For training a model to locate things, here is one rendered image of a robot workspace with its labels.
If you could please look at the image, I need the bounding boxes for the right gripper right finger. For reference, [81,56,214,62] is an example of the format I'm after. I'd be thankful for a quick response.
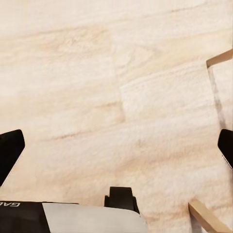
[217,129,233,168]

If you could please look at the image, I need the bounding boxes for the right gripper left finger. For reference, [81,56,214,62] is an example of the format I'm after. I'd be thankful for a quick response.
[0,130,25,187]

